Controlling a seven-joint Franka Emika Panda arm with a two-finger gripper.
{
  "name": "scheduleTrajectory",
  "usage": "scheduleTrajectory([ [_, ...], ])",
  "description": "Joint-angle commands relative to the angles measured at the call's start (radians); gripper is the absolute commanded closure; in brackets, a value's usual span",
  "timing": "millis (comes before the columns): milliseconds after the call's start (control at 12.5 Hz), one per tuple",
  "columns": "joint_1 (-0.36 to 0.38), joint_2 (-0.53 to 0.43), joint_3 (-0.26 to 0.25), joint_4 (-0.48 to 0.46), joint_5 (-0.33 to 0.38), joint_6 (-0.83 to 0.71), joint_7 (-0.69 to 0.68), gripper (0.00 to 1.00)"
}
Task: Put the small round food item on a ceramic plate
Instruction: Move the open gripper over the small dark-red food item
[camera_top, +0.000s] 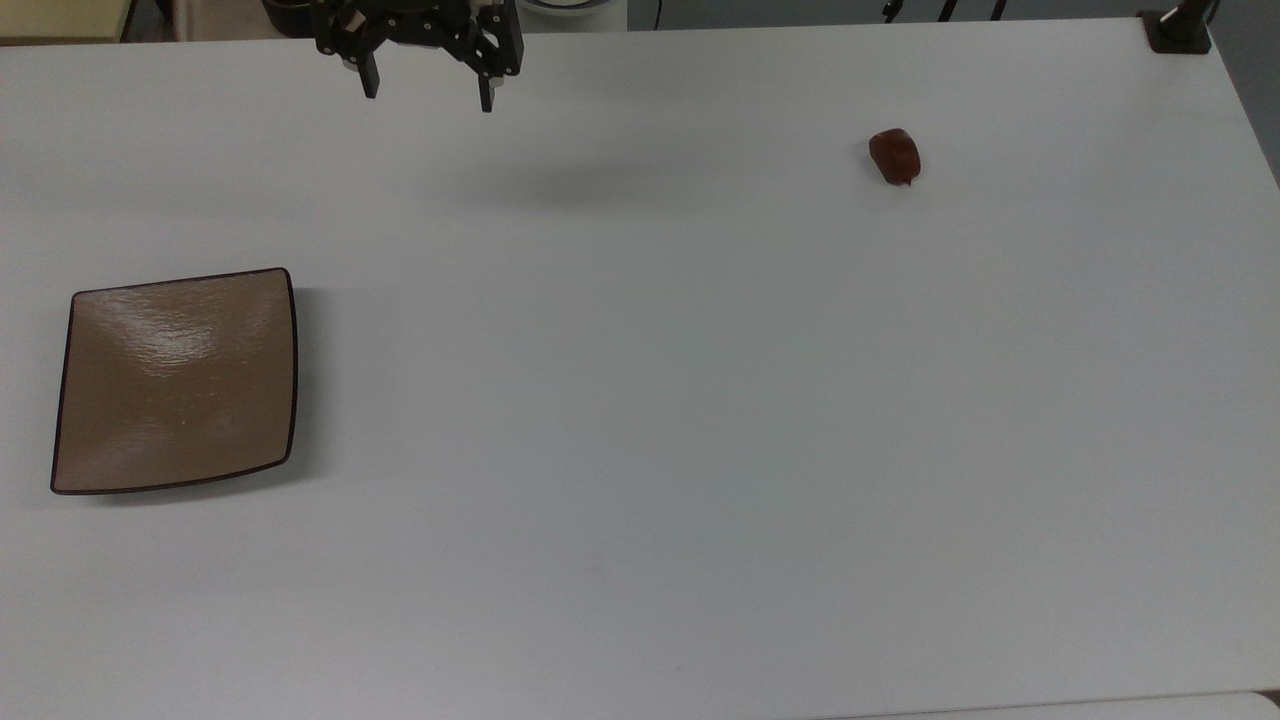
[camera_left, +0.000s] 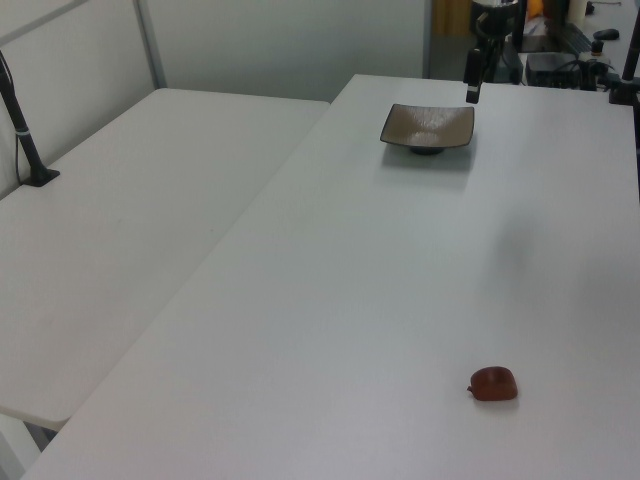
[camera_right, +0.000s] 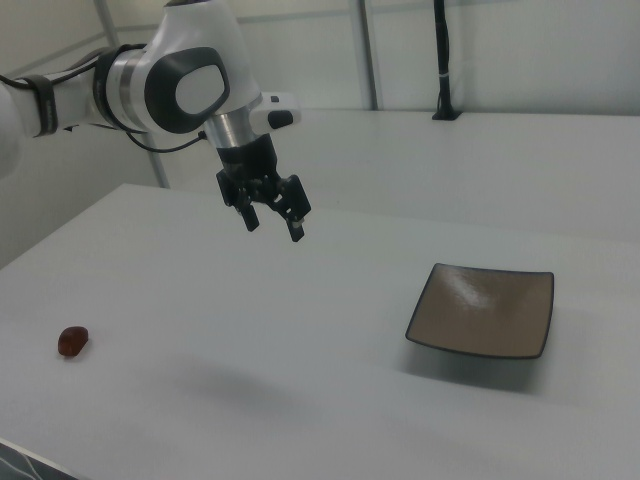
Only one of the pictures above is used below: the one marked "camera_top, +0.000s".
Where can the yellowish wooden furniture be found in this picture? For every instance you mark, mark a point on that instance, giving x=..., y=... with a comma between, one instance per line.
x=62, y=18

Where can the dark round container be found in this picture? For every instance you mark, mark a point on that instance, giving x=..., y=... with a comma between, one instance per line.
x=288, y=15

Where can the white round bowl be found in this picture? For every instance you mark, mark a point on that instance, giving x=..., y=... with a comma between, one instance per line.
x=572, y=6

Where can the black tripod legs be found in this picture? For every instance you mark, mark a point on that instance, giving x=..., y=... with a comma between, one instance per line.
x=945, y=8

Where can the small reddish-brown round food item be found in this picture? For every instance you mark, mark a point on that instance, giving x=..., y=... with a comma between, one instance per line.
x=895, y=155

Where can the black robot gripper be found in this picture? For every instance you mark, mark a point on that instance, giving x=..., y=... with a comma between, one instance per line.
x=430, y=25

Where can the brown square ceramic plate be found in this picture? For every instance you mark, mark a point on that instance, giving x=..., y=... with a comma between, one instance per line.
x=178, y=382

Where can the black clamp camera pole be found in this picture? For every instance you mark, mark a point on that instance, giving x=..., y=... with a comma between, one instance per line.
x=1178, y=28

